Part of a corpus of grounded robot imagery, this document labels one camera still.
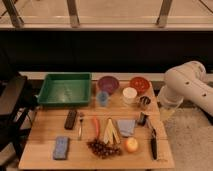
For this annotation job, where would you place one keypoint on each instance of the bunch of dark grapes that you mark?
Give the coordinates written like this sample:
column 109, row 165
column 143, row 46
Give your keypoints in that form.
column 102, row 150

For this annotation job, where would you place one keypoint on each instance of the small metal cup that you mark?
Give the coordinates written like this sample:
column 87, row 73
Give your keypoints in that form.
column 144, row 102

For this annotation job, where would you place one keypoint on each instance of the silver fork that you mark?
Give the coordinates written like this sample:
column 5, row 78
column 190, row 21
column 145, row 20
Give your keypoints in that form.
column 81, row 118

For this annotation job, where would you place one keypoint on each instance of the blue folded cloth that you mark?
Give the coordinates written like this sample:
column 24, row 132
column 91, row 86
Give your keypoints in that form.
column 126, row 127

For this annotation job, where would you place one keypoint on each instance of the black chair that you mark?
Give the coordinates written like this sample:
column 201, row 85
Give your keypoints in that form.
column 15, row 102

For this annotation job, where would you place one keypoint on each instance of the blue sponge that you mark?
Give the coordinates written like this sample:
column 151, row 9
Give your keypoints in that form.
column 61, row 148

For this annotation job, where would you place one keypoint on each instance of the white cup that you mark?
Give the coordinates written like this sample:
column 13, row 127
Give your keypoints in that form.
column 129, row 95

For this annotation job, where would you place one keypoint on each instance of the green plastic tray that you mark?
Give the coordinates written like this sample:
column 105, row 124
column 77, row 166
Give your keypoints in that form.
column 66, row 90

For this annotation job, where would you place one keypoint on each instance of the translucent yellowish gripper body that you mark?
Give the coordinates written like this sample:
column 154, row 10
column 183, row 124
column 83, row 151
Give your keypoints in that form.
column 166, row 113

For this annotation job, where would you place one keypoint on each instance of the black handled knife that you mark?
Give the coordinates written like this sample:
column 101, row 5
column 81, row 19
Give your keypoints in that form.
column 153, row 140

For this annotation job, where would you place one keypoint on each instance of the red bowl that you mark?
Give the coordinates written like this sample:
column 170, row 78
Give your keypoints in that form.
column 140, row 84

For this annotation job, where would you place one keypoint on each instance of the black eraser block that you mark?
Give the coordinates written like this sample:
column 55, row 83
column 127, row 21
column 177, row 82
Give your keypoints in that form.
column 70, row 120

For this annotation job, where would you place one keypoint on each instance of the blue plastic cup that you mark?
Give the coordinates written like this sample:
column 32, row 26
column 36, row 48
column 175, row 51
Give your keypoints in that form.
column 102, row 98

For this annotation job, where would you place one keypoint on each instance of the purple bowl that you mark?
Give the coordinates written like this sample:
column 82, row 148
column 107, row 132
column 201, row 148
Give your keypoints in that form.
column 108, row 83

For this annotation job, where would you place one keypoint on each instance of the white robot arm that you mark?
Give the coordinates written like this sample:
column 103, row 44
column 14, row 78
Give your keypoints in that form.
column 187, row 81

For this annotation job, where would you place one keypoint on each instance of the small black clip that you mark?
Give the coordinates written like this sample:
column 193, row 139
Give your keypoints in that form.
column 142, row 119

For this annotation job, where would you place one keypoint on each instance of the orange carrot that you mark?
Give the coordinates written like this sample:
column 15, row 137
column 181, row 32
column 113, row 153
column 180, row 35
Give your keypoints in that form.
column 97, row 126

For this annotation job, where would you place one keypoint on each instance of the yellow red apple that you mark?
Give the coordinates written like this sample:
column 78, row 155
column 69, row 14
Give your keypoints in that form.
column 131, row 144

